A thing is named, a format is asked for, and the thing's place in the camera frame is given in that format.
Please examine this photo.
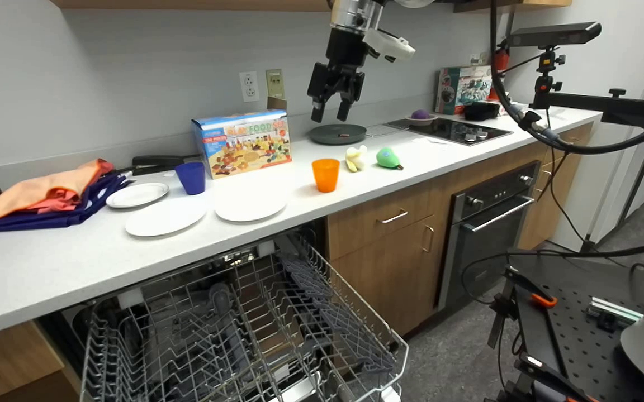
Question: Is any blue plastic cup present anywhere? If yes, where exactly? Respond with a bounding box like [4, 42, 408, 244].
[175, 163, 206, 195]

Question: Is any camera on tripod mount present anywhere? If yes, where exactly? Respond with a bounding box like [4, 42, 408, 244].
[505, 23, 601, 110]

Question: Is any black bowl on counter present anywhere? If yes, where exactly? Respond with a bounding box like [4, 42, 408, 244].
[463, 103, 502, 121]

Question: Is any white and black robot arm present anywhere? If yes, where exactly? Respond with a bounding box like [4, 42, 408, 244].
[306, 0, 435, 122]

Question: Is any orange cloth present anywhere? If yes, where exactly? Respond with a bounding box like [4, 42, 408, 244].
[0, 159, 115, 218]

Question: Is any beige wall switch plate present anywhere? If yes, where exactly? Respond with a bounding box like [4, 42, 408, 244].
[267, 69, 286, 110]

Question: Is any black cable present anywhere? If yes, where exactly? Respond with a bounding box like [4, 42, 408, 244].
[460, 0, 644, 299]

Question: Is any black stovetop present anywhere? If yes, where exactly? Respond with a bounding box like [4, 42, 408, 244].
[391, 119, 505, 146]

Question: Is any dark grey round plate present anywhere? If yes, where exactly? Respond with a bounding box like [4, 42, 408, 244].
[310, 122, 368, 146]

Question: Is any green toy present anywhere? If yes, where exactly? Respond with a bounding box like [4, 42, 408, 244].
[377, 147, 401, 170]

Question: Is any colourful cardboard box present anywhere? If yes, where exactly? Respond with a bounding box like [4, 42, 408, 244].
[192, 110, 293, 178]

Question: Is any small white plate left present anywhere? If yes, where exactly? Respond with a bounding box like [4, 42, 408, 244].
[105, 184, 169, 209]

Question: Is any black built-in oven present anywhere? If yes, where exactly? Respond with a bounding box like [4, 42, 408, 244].
[436, 163, 538, 310]

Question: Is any wooden cabinet door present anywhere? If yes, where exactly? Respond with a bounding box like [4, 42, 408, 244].
[331, 217, 439, 334]

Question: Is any purple object on stove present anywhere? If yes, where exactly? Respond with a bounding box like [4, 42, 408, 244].
[410, 110, 435, 122]

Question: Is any metal dishwasher rack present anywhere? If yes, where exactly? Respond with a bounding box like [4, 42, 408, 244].
[80, 234, 410, 402]

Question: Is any boxed item by wall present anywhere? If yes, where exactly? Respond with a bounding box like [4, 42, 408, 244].
[435, 64, 492, 113]

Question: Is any pale yellow toy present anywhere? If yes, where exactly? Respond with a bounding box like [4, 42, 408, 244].
[345, 146, 368, 172]

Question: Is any red fire extinguisher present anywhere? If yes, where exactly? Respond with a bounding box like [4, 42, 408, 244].
[491, 46, 511, 101]

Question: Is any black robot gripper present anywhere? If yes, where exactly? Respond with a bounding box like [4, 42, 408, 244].
[310, 28, 368, 122]

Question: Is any blue cloth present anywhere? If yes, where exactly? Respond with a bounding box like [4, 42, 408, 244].
[0, 172, 130, 232]

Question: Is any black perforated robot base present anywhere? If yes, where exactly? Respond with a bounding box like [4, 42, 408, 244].
[488, 253, 644, 402]

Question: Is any wall power outlet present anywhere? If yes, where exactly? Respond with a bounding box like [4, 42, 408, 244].
[240, 71, 260, 103]

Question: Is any orange plastic cup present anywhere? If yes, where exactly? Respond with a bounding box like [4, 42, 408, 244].
[314, 159, 341, 193]

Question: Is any wooden drawer with handle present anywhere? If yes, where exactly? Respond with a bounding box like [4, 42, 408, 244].
[326, 185, 440, 256]

